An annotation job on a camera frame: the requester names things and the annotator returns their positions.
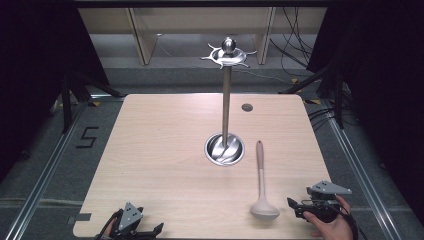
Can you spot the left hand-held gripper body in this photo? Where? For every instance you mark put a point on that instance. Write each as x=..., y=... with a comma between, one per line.
x=128, y=215

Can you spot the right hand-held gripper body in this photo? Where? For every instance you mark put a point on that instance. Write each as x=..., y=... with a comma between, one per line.
x=321, y=203

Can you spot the beige silicone ladle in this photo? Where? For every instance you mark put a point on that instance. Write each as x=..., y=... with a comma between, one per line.
x=262, y=180

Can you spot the metal utensil rack stand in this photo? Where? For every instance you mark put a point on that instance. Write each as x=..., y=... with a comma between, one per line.
x=226, y=100

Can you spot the person's left hand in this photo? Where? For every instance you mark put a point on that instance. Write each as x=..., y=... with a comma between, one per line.
x=108, y=230

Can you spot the person's right hand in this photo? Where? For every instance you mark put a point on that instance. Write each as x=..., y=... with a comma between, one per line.
x=330, y=228

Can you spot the grey table grommet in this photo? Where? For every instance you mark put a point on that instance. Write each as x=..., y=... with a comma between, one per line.
x=247, y=107

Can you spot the black metal stand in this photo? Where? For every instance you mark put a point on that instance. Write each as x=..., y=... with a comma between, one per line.
x=338, y=93
x=66, y=100

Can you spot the black curtain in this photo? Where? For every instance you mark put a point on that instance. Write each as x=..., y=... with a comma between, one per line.
x=36, y=73
x=386, y=83

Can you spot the light wooden cabinet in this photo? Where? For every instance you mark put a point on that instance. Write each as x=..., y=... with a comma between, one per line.
x=200, y=20

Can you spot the aluminium floor rail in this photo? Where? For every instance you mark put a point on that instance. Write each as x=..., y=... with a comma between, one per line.
x=358, y=170
x=43, y=173

